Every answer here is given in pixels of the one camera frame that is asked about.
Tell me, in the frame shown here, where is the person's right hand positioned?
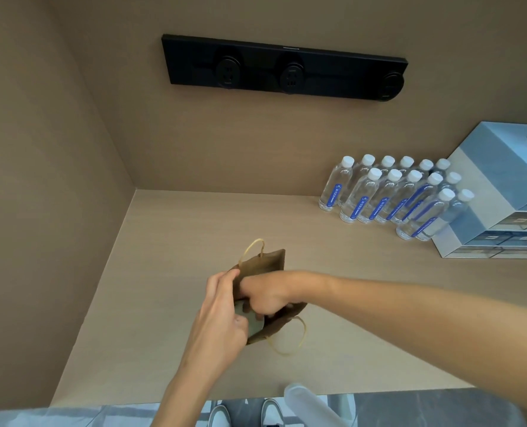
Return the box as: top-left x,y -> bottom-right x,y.
239,270 -> 311,323

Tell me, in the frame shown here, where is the person's right forearm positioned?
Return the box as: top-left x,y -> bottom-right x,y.
301,271 -> 527,424

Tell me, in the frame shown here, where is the person's left white shoe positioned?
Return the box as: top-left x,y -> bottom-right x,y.
207,404 -> 232,427

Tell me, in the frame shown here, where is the white translucent plastic cylinder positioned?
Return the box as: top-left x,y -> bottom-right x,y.
284,383 -> 337,427

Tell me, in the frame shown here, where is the grey round object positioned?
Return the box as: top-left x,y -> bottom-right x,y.
234,300 -> 268,337

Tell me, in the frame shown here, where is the black wall socket strip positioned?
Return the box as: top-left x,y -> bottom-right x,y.
161,34 -> 409,103

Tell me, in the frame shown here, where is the person's right white shoe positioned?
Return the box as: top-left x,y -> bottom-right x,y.
261,398 -> 287,427

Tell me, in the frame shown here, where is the person's left forearm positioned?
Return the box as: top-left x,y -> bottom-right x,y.
150,351 -> 229,427

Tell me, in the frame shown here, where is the brown paper bag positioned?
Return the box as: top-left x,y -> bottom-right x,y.
231,238 -> 309,356

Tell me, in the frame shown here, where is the group of clear water bottles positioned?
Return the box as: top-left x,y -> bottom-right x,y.
318,154 -> 475,242

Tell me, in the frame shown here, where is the blue white drawer box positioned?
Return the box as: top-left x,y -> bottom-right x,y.
432,122 -> 527,259

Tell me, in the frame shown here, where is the person's left hand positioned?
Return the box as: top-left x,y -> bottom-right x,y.
186,269 -> 251,374

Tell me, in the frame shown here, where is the person's white shoe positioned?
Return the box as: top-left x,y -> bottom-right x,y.
207,404 -> 232,427
261,398 -> 287,427

